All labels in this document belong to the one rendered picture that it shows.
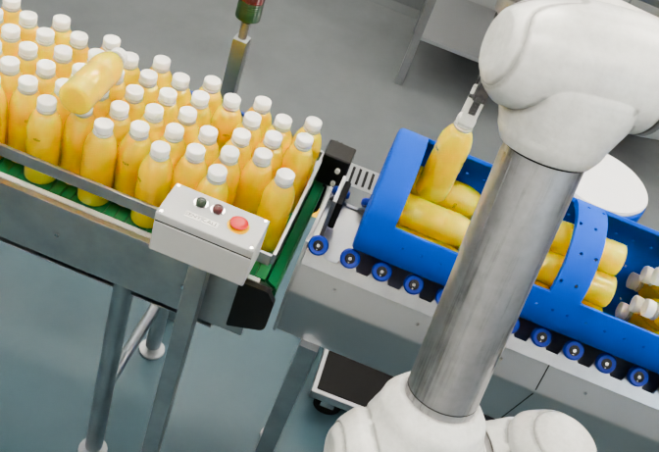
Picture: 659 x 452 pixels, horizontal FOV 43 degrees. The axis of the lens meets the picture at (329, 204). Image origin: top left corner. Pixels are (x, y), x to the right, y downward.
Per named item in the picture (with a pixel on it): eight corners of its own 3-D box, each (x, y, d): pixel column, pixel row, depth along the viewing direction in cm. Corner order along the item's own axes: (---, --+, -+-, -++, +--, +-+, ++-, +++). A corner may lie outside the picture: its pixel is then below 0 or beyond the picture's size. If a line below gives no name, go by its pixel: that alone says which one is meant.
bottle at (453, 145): (438, 180, 184) (472, 114, 172) (450, 203, 179) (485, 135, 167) (410, 180, 181) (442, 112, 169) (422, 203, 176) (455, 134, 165)
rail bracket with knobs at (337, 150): (336, 199, 207) (348, 168, 201) (309, 188, 208) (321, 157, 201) (345, 176, 215) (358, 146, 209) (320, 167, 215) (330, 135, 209)
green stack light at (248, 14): (255, 26, 205) (260, 9, 202) (230, 17, 206) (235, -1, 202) (263, 17, 210) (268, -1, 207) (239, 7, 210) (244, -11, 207)
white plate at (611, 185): (540, 135, 231) (538, 139, 231) (567, 203, 210) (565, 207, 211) (629, 154, 237) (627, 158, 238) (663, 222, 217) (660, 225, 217)
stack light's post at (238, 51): (175, 322, 280) (246, 44, 210) (164, 318, 280) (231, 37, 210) (179, 314, 283) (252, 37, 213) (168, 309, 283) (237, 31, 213)
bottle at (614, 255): (611, 281, 177) (529, 249, 178) (611, 262, 183) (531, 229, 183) (628, 258, 173) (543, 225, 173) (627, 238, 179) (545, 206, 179)
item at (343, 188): (327, 244, 190) (342, 204, 182) (317, 240, 190) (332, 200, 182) (337, 218, 198) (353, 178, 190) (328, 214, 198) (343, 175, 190)
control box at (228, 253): (242, 287, 163) (254, 251, 157) (147, 248, 164) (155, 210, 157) (258, 255, 171) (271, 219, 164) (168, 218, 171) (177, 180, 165)
